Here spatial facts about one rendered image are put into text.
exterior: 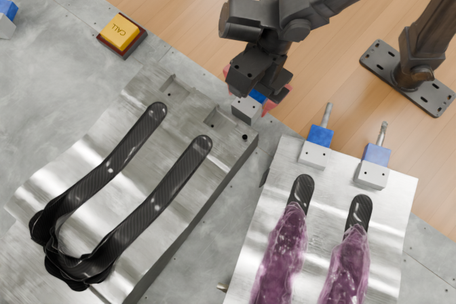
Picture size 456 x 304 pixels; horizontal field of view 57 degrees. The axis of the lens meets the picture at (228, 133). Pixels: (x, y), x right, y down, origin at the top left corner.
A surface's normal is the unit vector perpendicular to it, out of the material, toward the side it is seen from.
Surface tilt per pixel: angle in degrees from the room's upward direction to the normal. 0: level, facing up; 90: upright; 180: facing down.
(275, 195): 16
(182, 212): 6
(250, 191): 0
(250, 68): 29
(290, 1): 40
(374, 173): 0
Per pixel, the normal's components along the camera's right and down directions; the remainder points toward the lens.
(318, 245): 0.11, -0.65
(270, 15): 0.28, -0.27
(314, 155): -0.04, -0.29
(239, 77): -0.54, 0.54
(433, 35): -0.07, 0.94
